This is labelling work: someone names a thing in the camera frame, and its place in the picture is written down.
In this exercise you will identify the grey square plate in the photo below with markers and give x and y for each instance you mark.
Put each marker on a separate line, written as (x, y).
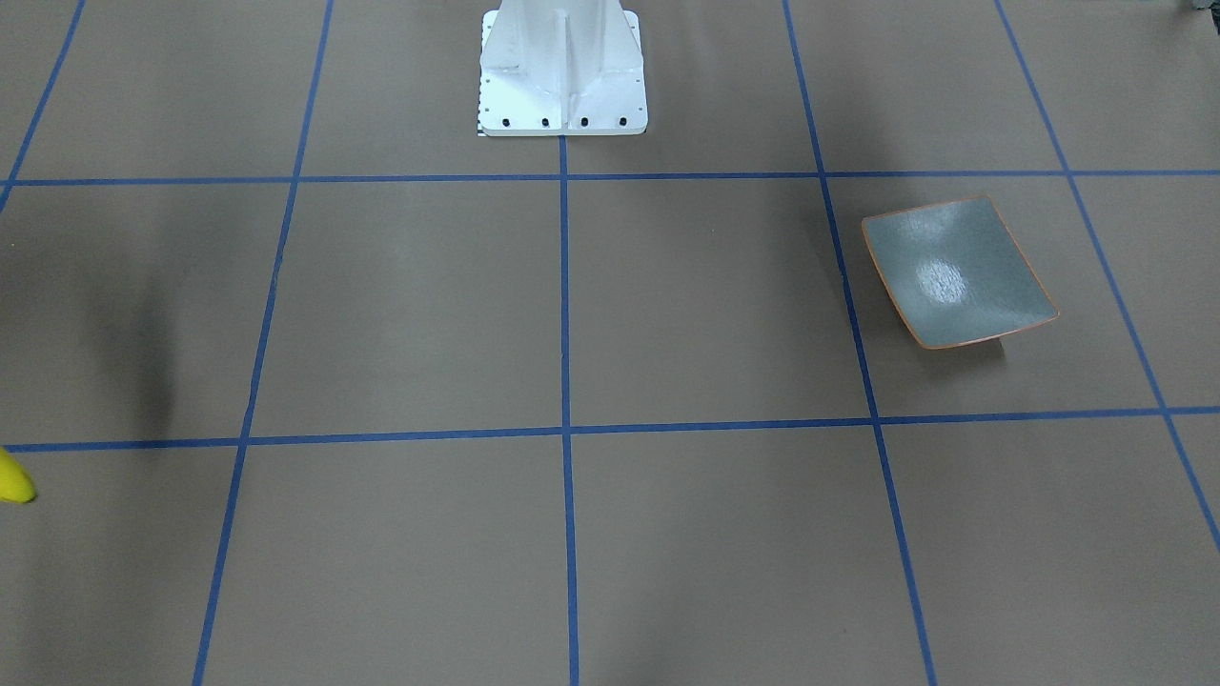
(955, 274)

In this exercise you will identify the white pedestal column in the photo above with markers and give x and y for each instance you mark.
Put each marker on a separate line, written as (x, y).
(561, 68)

